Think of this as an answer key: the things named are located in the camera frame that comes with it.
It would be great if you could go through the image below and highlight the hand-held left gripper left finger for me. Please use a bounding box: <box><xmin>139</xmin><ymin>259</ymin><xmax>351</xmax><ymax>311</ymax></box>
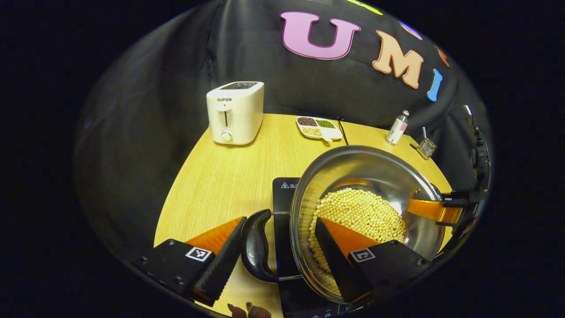
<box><xmin>141</xmin><ymin>216</ymin><xmax>248</xmax><ymax>307</ymax></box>

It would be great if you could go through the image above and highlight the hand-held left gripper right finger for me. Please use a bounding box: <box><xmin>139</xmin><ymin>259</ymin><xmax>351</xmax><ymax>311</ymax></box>
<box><xmin>314</xmin><ymin>216</ymin><xmax>431</xmax><ymax>305</ymax></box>

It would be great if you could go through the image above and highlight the black induction cooktop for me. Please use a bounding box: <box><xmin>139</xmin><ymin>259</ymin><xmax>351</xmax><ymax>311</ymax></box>
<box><xmin>271</xmin><ymin>177</ymin><xmax>367</xmax><ymax>318</ymax></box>

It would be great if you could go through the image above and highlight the steel pot with black handle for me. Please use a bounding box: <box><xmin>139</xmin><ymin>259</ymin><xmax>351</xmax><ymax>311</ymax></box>
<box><xmin>241</xmin><ymin>145</ymin><xmax>446</xmax><ymax>305</ymax></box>

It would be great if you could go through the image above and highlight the pile of yellow soybeans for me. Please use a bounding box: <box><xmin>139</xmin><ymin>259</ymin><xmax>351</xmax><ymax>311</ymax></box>
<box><xmin>308</xmin><ymin>188</ymin><xmax>406</xmax><ymax>272</ymax></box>

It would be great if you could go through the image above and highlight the clear bottle with pink label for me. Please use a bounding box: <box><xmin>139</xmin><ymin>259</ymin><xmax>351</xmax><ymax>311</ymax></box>
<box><xmin>385</xmin><ymin>110</ymin><xmax>410</xmax><ymax>145</ymax></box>

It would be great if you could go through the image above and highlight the white divided dish of beans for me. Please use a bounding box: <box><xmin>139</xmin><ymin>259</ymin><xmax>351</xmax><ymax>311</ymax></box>
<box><xmin>296</xmin><ymin>116</ymin><xmax>343</xmax><ymax>143</ymax></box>

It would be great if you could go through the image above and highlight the white toaster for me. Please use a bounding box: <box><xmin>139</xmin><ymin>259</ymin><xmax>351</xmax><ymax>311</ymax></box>
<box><xmin>206</xmin><ymin>81</ymin><xmax>265</xmax><ymax>145</ymax></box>

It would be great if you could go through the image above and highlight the black backdrop cloth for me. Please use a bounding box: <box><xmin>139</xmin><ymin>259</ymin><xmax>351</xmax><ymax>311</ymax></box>
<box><xmin>73</xmin><ymin>0</ymin><xmax>493</xmax><ymax>265</ymax></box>

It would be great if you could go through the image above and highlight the wire mesh holder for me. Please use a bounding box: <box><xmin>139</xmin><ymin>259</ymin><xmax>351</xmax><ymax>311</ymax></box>
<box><xmin>416</xmin><ymin>138</ymin><xmax>437</xmax><ymax>160</ymax></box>

